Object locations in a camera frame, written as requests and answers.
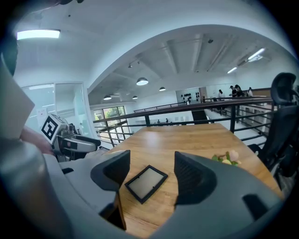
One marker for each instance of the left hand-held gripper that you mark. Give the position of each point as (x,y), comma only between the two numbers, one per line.
(58,133)

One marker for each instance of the ceiling tube light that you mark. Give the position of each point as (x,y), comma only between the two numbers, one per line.
(232,70)
(256,53)

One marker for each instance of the person's left forearm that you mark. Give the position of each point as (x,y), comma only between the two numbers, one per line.
(35,140)

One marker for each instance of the window with black frame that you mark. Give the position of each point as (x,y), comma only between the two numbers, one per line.
(109,113)

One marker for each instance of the black office chair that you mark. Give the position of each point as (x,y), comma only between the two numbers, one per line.
(280,130)

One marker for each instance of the rectangular ceiling panel light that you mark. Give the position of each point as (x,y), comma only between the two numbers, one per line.
(37,34)

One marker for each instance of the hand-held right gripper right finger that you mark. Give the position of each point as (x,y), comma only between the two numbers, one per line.
(210,186)

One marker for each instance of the white wall display board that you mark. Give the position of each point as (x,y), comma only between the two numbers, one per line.
(180,93)

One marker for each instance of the potted flower in white pot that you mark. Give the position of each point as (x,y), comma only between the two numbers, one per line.
(233,154)

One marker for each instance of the large dome pendant lamp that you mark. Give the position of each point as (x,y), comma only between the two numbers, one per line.
(142,81)

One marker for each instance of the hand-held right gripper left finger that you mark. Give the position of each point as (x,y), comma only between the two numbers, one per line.
(107,172)

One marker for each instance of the black picture frame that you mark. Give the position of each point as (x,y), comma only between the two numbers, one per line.
(144,184)

